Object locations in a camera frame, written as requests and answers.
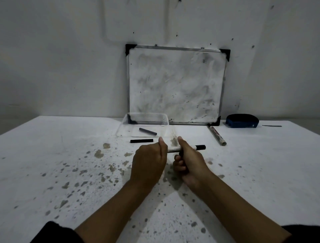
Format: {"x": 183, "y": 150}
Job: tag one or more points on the person's right hand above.
{"x": 191, "y": 166}

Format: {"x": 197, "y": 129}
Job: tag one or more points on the person's left hand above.
{"x": 147, "y": 164}

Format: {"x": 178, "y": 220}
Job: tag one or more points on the person's right thumb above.
{"x": 183, "y": 144}

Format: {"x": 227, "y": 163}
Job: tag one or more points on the person's left thumb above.
{"x": 162, "y": 145}

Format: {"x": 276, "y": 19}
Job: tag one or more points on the white marker with black cap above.
{"x": 197, "y": 148}

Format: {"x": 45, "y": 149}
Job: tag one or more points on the person's right forearm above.
{"x": 240, "y": 212}

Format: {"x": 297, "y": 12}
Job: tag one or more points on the person's left forearm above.
{"x": 112, "y": 212}

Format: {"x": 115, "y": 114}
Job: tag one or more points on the dark grey marker cap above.
{"x": 147, "y": 131}

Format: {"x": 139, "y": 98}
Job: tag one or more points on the black marker cap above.
{"x": 141, "y": 141}

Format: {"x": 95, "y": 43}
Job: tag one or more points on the clear plastic container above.
{"x": 142, "y": 124}

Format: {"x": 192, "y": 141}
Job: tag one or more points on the white marker with red label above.
{"x": 217, "y": 135}

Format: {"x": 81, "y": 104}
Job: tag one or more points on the blue whiteboard eraser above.
{"x": 242, "y": 121}

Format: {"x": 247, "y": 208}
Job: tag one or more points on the thin metal strip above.
{"x": 271, "y": 126}

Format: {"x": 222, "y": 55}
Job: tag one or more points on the person's black left sleeve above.
{"x": 53, "y": 234}

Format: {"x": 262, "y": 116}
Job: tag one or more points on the person's black sleeve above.
{"x": 303, "y": 234}
{"x": 53, "y": 234}

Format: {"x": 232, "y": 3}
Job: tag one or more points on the person's black right sleeve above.
{"x": 303, "y": 234}

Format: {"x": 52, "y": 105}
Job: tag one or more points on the smudged whiteboard with metal frame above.
{"x": 176, "y": 85}

